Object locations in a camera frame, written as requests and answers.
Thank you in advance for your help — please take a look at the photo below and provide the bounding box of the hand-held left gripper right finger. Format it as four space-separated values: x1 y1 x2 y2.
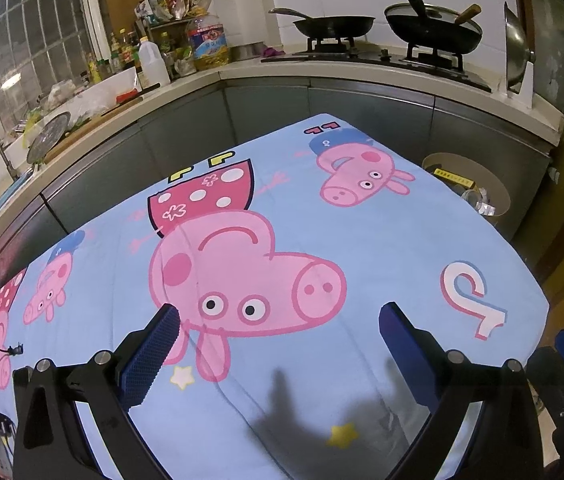
378 302 548 480

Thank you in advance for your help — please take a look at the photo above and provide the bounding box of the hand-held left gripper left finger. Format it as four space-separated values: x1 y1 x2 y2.
13 303 181 480

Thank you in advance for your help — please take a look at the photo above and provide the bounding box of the clear bottle with green label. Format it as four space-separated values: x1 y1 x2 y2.
461 187 498 216

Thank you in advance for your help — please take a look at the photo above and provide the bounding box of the long yellow box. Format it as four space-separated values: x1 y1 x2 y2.
434 167 475 186

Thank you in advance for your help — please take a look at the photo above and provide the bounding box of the round tan trash bin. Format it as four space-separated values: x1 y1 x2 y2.
422 152 512 231

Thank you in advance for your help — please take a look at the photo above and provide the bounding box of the cartoon pig printed cloth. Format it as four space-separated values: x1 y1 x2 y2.
0 112 550 480

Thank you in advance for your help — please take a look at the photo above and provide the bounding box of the blue tray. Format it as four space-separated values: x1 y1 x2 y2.
0 170 37 226

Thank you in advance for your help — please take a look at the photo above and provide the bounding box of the long wooden cutting board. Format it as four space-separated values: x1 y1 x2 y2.
44 95 143 161

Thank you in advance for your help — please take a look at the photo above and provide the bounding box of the round glass pot lid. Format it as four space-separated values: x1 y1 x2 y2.
26 111 72 163

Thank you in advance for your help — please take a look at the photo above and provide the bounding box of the kitchen counter with grey cabinets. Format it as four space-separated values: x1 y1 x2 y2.
0 55 564 321

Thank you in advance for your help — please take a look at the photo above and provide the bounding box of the kitchen knife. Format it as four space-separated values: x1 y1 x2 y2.
116 85 163 103

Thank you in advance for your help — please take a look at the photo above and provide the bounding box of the white holder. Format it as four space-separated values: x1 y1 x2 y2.
506 62 535 108

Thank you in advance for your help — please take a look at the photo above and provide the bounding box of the white plastic tray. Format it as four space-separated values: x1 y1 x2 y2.
69 67 138 116

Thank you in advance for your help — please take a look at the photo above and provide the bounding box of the white plastic bag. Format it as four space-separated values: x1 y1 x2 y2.
44 79 80 108

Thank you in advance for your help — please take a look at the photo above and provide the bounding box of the white plastic jug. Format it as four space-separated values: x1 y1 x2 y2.
136 37 171 90

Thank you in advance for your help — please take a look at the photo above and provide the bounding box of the black gas stove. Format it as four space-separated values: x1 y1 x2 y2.
261 37 493 93

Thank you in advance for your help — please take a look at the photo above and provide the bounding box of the row of sauce bottles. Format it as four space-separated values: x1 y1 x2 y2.
82 27 143 86

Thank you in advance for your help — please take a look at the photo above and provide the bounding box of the large cooking oil bottle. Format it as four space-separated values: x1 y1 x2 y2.
187 14 231 72

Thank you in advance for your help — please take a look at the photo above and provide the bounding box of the steel bowl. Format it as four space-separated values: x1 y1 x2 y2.
232 42 263 61

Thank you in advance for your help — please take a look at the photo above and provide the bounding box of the black frying pan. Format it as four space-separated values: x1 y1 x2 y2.
268 7 377 41

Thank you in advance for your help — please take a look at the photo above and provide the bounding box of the window with grille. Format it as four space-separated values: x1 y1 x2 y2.
0 0 107 136

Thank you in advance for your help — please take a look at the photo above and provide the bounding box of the pile of food packets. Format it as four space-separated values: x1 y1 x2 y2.
134 0 213 23

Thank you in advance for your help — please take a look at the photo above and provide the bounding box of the black wok with wooden handle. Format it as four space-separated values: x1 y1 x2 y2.
384 4 484 55

